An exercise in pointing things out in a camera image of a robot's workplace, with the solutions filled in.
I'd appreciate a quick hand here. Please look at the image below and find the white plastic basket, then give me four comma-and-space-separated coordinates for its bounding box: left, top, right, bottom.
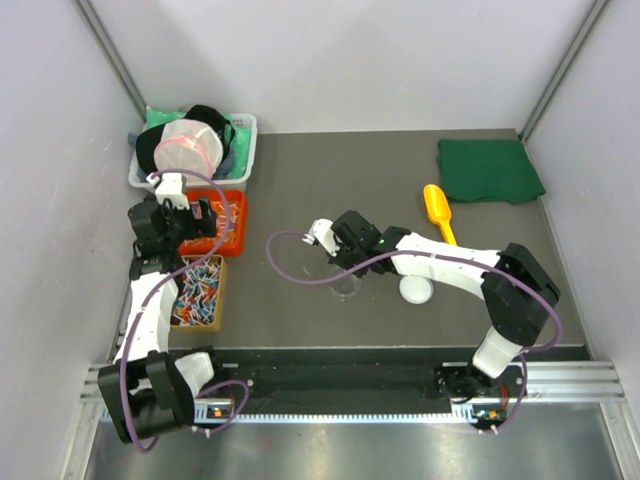
128, 105, 258, 191

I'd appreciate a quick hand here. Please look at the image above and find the orange candy tray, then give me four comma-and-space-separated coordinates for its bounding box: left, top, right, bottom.
179, 189, 248, 257

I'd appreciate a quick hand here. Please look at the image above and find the dark green folded cloth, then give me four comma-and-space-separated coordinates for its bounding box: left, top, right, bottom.
437, 138, 546, 205

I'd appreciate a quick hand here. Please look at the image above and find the white mesh laundry bag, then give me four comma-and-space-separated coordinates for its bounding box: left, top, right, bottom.
153, 119, 224, 178

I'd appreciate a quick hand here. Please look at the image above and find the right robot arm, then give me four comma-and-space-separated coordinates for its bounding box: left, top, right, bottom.
309, 210, 560, 400

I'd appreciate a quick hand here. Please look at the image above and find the white round lid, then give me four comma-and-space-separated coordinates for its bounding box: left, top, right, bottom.
399, 275, 434, 305

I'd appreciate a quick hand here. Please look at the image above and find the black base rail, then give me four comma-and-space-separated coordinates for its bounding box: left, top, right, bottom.
112, 344, 539, 414

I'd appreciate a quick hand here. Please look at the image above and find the tan candy box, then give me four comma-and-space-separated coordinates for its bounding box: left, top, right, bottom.
170, 255, 228, 333

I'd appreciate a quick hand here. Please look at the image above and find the white cable duct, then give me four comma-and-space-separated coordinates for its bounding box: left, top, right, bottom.
192, 402, 506, 426

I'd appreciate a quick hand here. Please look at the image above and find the yellow plastic scoop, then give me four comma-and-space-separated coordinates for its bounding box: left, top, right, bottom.
423, 184, 457, 246

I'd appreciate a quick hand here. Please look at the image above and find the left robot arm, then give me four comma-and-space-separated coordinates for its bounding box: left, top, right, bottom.
98, 194, 227, 444

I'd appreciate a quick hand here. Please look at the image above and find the green patterned cloth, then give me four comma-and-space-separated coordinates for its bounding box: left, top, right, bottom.
144, 103, 254, 176

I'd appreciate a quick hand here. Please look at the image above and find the clear plastic cup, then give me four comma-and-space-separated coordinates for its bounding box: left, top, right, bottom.
329, 275, 362, 302

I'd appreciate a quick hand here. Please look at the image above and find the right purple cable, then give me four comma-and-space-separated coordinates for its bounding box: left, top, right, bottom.
264, 229, 564, 436

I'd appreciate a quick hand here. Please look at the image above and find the black cap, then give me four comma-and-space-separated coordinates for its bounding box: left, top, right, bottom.
135, 103, 237, 177

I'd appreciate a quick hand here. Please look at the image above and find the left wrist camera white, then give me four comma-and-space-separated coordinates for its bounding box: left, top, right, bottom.
154, 173, 190, 210

